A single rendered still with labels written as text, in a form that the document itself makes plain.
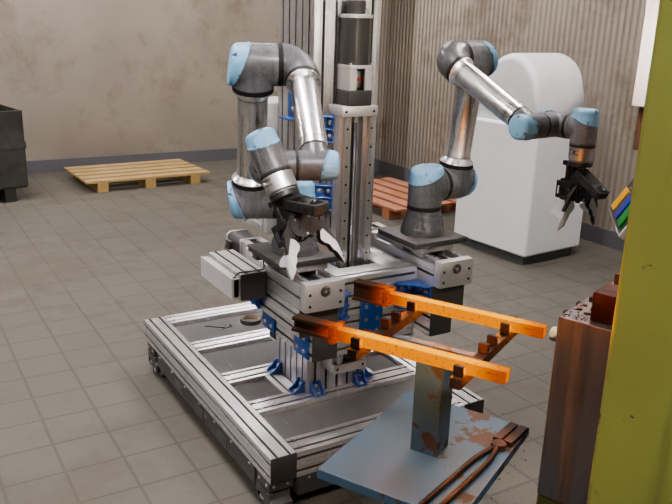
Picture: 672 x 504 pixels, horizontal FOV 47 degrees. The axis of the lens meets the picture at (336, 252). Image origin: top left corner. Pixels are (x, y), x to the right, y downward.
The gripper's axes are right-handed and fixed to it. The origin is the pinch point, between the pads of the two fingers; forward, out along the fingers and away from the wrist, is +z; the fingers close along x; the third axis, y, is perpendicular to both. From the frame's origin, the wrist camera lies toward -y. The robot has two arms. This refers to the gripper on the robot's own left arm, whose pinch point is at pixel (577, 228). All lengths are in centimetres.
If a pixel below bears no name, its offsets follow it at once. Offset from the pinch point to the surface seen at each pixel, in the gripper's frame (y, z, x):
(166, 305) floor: 225, 93, 54
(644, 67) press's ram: -50, -51, 44
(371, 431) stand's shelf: -33, 27, 94
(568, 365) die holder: -49, 13, 54
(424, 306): -32, 0, 81
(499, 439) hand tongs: -50, 25, 73
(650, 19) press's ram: -50, -60, 44
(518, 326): -50, 0, 71
